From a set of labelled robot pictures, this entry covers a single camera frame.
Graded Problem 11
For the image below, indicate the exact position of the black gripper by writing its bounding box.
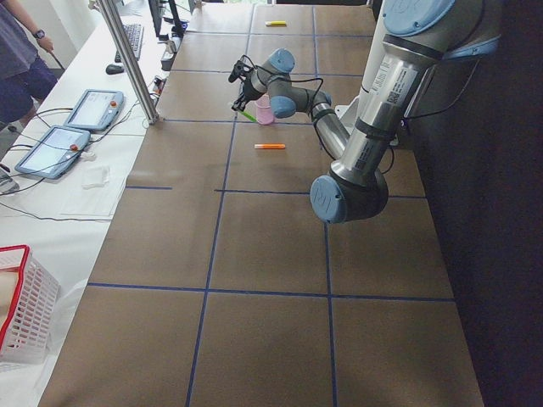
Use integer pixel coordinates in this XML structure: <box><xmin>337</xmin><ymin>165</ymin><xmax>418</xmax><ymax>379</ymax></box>
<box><xmin>232</xmin><ymin>79</ymin><xmax>257</xmax><ymax>112</ymax></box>

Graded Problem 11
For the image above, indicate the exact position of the green highlighter pen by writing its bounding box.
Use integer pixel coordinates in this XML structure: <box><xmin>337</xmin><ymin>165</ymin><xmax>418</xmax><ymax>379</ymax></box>
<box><xmin>235</xmin><ymin>110</ymin><xmax>258</xmax><ymax>123</ymax></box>

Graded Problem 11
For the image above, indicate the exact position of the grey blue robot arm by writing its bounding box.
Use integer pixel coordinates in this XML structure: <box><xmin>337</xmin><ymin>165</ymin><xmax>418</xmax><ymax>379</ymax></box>
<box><xmin>228</xmin><ymin>1</ymin><xmax>504</xmax><ymax>223</ymax></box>

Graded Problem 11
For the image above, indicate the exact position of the pink mesh pen holder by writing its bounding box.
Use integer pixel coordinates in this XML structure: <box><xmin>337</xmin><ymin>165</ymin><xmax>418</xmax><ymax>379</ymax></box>
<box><xmin>255</xmin><ymin>94</ymin><xmax>275</xmax><ymax>125</ymax></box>

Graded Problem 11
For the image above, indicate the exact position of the orange highlighter pen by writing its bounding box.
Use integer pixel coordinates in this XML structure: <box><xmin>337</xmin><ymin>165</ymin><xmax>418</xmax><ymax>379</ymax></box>
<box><xmin>254</xmin><ymin>143</ymin><xmax>286</xmax><ymax>150</ymax></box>

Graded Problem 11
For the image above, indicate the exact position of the yellow highlighter pen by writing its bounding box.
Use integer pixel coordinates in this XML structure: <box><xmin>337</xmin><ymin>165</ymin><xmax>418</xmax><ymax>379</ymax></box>
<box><xmin>265</xmin><ymin>20</ymin><xmax>287</xmax><ymax>27</ymax></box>

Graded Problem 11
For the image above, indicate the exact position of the black monitor stand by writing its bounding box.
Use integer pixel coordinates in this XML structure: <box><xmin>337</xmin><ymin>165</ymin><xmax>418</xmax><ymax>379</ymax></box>
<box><xmin>148</xmin><ymin>0</ymin><xmax>188</xmax><ymax>42</ymax></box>

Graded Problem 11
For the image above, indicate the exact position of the black keyboard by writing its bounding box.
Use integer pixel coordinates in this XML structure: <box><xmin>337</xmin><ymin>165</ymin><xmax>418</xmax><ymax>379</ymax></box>
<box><xmin>123</xmin><ymin>23</ymin><xmax>144</xmax><ymax>61</ymax></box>

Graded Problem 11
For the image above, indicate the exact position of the black computer mouse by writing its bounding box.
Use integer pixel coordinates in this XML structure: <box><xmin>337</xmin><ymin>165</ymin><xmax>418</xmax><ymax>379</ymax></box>
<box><xmin>105</xmin><ymin>64</ymin><xmax>125</xmax><ymax>75</ymax></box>

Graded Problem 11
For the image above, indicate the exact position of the far teach pendant tablet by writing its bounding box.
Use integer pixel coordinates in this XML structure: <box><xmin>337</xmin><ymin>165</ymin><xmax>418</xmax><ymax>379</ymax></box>
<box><xmin>64</xmin><ymin>89</ymin><xmax>125</xmax><ymax>131</ymax></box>

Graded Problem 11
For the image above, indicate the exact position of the teach pendant tablet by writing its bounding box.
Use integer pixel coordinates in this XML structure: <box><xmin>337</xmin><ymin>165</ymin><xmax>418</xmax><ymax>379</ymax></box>
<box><xmin>15</xmin><ymin>125</ymin><xmax>91</xmax><ymax>180</ymax></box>
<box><xmin>64</xmin><ymin>89</ymin><xmax>125</xmax><ymax>131</ymax></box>

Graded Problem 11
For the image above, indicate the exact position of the crumpled white tissue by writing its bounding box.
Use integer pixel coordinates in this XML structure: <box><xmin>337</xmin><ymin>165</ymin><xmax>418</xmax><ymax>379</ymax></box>
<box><xmin>81</xmin><ymin>166</ymin><xmax>109</xmax><ymax>189</ymax></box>

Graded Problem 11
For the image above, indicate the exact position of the white paper sheet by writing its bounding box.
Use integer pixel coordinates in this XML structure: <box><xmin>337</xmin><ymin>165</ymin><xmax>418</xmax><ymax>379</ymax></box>
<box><xmin>59</xmin><ymin>177</ymin><xmax>126</xmax><ymax>216</ymax></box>

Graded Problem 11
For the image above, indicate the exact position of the near teach pendant tablet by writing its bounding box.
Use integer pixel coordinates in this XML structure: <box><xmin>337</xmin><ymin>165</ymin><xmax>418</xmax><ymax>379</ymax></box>
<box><xmin>15</xmin><ymin>125</ymin><xmax>91</xmax><ymax>180</ymax></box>

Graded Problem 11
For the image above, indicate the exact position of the standing person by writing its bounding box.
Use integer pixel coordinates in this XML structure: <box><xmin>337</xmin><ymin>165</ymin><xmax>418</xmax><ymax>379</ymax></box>
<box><xmin>1</xmin><ymin>1</ymin><xmax>57</xmax><ymax>127</ymax></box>

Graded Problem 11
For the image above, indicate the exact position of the red white plastic basket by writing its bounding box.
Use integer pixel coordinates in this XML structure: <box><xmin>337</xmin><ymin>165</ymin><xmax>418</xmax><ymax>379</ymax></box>
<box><xmin>1</xmin><ymin>245</ymin><xmax>59</xmax><ymax>370</ymax></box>

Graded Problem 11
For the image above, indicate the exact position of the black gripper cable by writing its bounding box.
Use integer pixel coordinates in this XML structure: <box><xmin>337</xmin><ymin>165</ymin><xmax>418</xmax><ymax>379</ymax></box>
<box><xmin>241</xmin><ymin>54</ymin><xmax>326</xmax><ymax>111</ymax></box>

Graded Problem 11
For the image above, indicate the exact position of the aluminium frame post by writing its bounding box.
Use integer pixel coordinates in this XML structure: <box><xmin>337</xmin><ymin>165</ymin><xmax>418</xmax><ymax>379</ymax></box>
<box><xmin>96</xmin><ymin>0</ymin><xmax>159</xmax><ymax>125</ymax></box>

